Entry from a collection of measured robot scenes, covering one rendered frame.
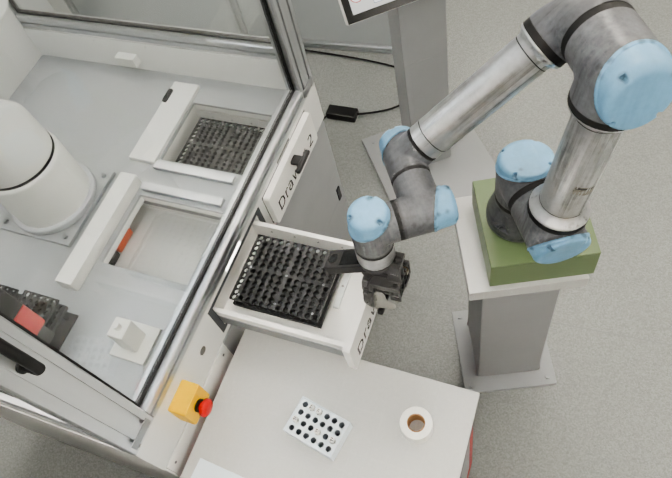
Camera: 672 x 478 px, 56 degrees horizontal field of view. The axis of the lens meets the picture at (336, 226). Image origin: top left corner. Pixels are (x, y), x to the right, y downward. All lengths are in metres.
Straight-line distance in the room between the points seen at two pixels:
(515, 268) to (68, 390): 0.95
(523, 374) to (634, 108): 1.42
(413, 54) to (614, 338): 1.17
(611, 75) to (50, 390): 0.95
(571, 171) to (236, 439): 0.92
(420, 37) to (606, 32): 1.21
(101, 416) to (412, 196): 0.67
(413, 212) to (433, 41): 1.16
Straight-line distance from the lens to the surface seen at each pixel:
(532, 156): 1.37
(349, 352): 1.34
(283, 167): 1.61
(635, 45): 0.99
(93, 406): 1.22
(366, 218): 1.08
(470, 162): 2.67
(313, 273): 1.46
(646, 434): 2.31
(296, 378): 1.53
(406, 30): 2.12
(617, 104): 0.99
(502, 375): 2.27
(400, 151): 1.18
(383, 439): 1.45
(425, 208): 1.11
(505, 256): 1.50
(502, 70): 1.11
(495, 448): 2.22
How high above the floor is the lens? 2.17
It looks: 57 degrees down
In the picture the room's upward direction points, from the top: 18 degrees counter-clockwise
